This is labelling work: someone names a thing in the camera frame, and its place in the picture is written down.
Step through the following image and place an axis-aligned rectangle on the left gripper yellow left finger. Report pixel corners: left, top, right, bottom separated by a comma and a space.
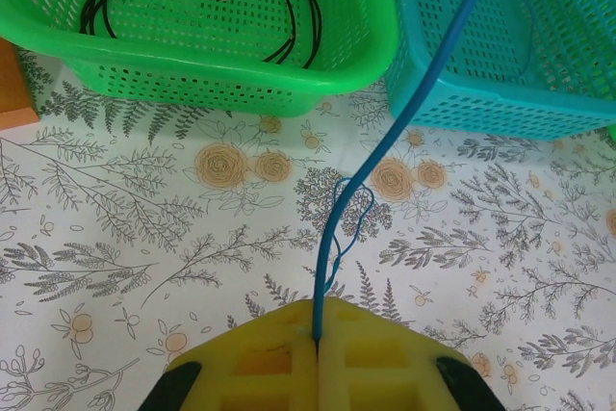
139, 298, 320, 411

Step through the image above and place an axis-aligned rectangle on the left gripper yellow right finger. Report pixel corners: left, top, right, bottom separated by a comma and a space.
319, 296, 506, 411

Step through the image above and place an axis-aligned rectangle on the blue cable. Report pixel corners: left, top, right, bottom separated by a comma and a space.
423, 0, 534, 78
312, 0, 506, 341

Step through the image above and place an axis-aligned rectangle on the black cable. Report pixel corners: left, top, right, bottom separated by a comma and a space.
79, 0, 323, 70

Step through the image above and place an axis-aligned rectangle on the blue plastic basket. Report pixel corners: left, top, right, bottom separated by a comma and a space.
384, 0, 616, 142

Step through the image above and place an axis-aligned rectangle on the green basket with sticker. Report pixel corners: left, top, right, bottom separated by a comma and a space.
0, 0, 405, 118

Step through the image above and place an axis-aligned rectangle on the gold wire rack wooden base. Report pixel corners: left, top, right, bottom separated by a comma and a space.
0, 38, 40, 131

